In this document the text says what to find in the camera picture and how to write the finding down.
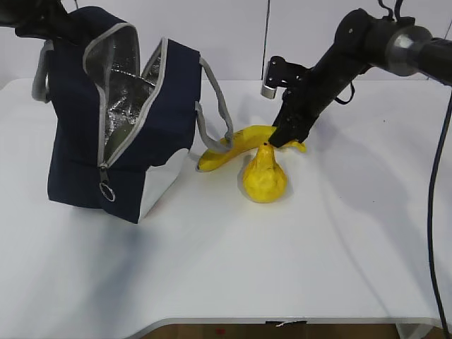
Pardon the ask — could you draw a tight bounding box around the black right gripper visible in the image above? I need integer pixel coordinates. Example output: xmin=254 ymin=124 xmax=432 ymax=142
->
xmin=268 ymin=66 xmax=340 ymax=148

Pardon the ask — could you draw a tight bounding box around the yellow banana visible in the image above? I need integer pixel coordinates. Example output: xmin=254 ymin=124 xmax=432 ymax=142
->
xmin=196 ymin=124 xmax=308 ymax=174

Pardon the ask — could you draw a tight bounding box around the yellow pear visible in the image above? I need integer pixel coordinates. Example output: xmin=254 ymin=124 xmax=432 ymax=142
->
xmin=242 ymin=143 xmax=287 ymax=203

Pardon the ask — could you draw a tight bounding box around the navy insulated lunch bag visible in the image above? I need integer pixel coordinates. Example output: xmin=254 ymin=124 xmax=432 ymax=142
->
xmin=32 ymin=6 xmax=233 ymax=223

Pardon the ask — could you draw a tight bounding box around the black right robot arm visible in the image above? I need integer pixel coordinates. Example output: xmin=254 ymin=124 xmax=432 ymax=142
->
xmin=261 ymin=8 xmax=451 ymax=148

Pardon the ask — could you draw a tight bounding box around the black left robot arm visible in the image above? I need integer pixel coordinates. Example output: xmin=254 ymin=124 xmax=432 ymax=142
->
xmin=1 ymin=0 xmax=94 ymax=44

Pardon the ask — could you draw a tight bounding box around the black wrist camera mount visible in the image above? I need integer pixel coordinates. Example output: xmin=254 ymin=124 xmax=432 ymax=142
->
xmin=261 ymin=56 xmax=309 ymax=100

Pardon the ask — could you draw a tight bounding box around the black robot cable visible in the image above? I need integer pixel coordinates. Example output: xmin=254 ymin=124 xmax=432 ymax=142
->
xmin=427 ymin=95 xmax=452 ymax=338

